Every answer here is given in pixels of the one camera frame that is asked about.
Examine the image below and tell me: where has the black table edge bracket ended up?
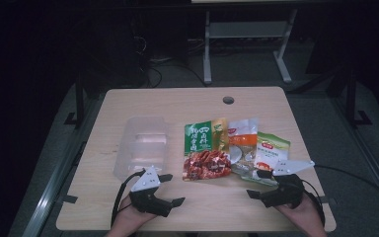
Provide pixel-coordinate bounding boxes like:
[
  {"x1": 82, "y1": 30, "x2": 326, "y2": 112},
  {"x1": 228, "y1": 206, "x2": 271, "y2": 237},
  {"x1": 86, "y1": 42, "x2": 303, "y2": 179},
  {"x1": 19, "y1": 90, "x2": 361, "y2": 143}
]
[{"x1": 61, "y1": 194, "x2": 79, "y2": 204}]

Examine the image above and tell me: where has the person's right hand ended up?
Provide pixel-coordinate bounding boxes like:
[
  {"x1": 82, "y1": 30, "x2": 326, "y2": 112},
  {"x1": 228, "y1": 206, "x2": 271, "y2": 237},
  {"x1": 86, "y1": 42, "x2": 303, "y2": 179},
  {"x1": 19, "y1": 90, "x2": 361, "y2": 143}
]
[{"x1": 275, "y1": 197, "x2": 326, "y2": 232}]

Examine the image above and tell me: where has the black metal stand leg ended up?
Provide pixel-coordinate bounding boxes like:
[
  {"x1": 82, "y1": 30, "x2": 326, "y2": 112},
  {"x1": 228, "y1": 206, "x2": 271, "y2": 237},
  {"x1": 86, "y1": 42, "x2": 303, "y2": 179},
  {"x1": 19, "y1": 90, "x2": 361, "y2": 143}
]
[
  {"x1": 63, "y1": 73, "x2": 87, "y2": 129},
  {"x1": 344, "y1": 67, "x2": 373, "y2": 128}
]

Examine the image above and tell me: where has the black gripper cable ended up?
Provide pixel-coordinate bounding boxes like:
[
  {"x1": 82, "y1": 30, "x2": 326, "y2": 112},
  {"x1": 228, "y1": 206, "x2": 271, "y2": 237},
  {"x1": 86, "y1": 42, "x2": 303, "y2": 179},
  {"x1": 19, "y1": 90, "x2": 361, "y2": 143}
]
[
  {"x1": 110, "y1": 169, "x2": 146, "y2": 228},
  {"x1": 303, "y1": 163, "x2": 379, "y2": 228}
]

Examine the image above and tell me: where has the person's left hand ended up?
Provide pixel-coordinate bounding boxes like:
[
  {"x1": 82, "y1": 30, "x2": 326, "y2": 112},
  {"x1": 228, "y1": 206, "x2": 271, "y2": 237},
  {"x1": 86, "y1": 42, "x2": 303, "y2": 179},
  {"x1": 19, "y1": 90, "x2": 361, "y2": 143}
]
[{"x1": 111, "y1": 200, "x2": 158, "y2": 232}]

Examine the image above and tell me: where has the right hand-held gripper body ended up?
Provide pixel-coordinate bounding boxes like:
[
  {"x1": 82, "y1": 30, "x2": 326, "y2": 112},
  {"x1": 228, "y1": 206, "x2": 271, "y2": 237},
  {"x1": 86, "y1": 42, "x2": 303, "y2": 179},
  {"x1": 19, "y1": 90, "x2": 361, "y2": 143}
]
[{"x1": 260, "y1": 160, "x2": 316, "y2": 210}]

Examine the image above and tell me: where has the white metal stand frame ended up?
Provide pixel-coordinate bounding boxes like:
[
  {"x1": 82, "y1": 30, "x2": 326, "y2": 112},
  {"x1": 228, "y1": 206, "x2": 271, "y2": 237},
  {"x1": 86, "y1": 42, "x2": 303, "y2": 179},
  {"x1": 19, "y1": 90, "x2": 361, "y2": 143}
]
[{"x1": 202, "y1": 8, "x2": 299, "y2": 85}]

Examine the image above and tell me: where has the tangle of black floor cables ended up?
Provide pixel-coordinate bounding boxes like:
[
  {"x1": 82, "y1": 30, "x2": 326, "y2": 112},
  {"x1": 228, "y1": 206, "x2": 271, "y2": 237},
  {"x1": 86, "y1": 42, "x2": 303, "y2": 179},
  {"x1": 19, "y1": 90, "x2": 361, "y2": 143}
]
[{"x1": 137, "y1": 33, "x2": 209, "y2": 89}]

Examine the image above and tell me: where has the green and white food packet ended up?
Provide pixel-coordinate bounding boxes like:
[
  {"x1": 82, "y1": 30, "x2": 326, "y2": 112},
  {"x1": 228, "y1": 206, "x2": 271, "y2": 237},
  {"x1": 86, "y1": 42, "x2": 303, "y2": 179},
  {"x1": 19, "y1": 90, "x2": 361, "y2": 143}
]
[{"x1": 241, "y1": 130, "x2": 292, "y2": 188}]

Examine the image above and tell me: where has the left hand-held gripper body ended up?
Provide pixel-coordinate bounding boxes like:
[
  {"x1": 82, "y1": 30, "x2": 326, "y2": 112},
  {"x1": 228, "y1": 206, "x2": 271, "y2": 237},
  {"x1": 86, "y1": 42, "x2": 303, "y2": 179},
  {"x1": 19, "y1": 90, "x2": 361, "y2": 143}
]
[{"x1": 129, "y1": 166, "x2": 175, "y2": 218}]

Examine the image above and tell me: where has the clear plastic container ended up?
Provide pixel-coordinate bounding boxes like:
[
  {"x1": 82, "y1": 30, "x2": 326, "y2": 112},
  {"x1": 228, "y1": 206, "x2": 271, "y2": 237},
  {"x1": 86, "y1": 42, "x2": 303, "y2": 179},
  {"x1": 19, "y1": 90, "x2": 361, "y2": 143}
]
[{"x1": 112, "y1": 116, "x2": 171, "y2": 182}]

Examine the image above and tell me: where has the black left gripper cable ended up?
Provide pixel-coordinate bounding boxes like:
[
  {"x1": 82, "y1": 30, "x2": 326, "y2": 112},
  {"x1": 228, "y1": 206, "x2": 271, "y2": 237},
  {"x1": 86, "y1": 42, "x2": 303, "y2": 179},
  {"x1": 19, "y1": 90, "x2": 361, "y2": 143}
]
[{"x1": 110, "y1": 169, "x2": 146, "y2": 228}]

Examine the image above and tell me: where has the green and red food packet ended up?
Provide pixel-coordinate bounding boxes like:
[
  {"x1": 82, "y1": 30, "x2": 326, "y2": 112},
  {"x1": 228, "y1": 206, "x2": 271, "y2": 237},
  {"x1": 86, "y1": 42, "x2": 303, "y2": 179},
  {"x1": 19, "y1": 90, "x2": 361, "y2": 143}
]
[{"x1": 182, "y1": 117, "x2": 232, "y2": 183}]

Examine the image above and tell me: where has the aluminium floor rail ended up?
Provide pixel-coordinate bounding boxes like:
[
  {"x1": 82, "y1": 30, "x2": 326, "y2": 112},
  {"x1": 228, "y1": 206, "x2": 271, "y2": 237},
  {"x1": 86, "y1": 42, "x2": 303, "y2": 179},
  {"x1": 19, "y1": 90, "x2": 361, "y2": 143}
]
[
  {"x1": 330, "y1": 95, "x2": 379, "y2": 211},
  {"x1": 21, "y1": 95, "x2": 108, "y2": 237}
]

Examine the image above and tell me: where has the orange and white food packet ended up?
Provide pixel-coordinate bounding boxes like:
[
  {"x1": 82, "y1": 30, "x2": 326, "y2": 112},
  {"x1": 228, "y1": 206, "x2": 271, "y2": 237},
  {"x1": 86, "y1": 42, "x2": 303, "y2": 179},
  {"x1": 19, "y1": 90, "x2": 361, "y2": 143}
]
[{"x1": 227, "y1": 118, "x2": 261, "y2": 178}]

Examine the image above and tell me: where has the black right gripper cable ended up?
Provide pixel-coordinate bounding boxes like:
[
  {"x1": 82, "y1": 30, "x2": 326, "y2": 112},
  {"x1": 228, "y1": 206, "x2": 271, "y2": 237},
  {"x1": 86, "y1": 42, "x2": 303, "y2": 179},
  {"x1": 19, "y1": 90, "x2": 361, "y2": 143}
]
[{"x1": 303, "y1": 163, "x2": 379, "y2": 228}]

